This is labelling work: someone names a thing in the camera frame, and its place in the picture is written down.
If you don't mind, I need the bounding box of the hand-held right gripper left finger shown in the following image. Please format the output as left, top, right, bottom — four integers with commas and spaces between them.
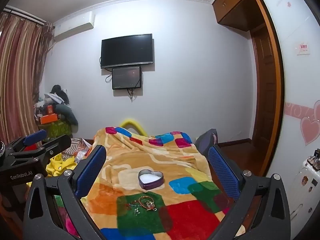
22, 144, 108, 240

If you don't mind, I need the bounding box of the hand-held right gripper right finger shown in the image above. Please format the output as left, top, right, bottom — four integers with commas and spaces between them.
207, 145, 292, 240

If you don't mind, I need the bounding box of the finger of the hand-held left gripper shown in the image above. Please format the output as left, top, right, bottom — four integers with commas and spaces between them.
5, 129, 48, 153
11, 134, 72, 164

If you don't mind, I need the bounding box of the purple heart-shaped tin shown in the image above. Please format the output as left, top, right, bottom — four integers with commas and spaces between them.
138, 169, 164, 190

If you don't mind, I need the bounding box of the gold bracelet jewellery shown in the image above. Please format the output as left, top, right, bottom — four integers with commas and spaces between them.
138, 195, 155, 208

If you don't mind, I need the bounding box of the green patterned bag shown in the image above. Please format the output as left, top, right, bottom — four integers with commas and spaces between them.
46, 120, 73, 139

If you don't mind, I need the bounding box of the yellow cloth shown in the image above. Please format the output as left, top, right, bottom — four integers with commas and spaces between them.
45, 152, 78, 178

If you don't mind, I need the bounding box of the orange box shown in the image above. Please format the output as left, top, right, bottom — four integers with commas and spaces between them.
39, 114, 59, 125

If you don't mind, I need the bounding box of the striped cloth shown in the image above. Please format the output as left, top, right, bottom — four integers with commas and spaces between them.
61, 137, 93, 163

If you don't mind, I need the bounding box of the grey backpack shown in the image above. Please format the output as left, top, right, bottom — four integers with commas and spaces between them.
194, 129, 219, 153

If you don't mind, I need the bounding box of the pile of clothes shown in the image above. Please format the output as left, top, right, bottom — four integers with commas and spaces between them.
34, 84, 79, 133

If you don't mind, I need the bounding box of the yellow foam hoop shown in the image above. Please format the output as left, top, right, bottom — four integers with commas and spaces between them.
119, 119, 147, 135

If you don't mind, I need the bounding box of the striped brown curtain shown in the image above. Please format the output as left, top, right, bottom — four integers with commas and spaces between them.
0, 11, 54, 147

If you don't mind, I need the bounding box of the colourful patchwork blanket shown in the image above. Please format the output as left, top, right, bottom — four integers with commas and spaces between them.
54, 126, 247, 240

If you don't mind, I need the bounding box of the white cabinet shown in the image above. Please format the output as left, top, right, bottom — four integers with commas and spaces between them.
287, 155, 320, 230

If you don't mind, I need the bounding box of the wooden door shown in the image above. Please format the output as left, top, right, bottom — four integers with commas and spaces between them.
250, 22, 275, 143

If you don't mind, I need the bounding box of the white sliding wardrobe door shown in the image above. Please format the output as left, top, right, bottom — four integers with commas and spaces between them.
259, 0, 320, 180

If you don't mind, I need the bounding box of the white air conditioner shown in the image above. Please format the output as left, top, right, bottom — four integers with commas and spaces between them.
53, 11, 96, 43

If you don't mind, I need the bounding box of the white paper note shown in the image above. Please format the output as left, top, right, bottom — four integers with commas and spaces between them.
294, 41, 312, 55

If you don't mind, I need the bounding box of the wooden overhead cabinet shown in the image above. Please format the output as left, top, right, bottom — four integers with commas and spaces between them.
212, 0, 270, 32

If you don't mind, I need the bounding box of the small black wall monitor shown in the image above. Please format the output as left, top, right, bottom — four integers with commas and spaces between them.
112, 66, 142, 90

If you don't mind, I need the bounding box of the black wall television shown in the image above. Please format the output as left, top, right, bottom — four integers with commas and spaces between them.
100, 33, 153, 69

